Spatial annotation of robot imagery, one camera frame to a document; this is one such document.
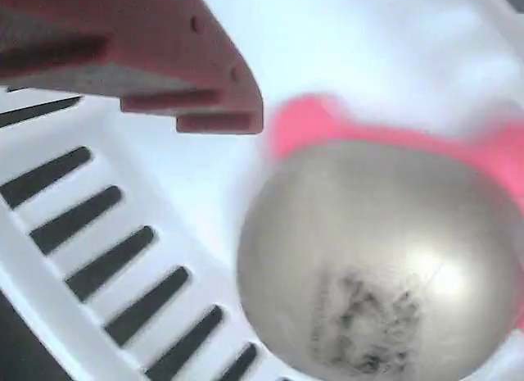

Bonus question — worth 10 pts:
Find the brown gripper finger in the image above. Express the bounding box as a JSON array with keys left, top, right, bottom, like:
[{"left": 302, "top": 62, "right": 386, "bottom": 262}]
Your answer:
[{"left": 0, "top": 0, "right": 264, "bottom": 135}]

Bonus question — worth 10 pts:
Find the red turtle toy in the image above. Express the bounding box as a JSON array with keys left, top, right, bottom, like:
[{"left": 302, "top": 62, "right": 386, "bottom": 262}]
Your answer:
[{"left": 235, "top": 92, "right": 524, "bottom": 376}]

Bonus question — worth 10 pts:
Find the white slotted plastic basket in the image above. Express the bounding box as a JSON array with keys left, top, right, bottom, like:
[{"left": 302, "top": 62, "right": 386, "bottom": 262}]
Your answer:
[{"left": 0, "top": 0, "right": 524, "bottom": 381}]

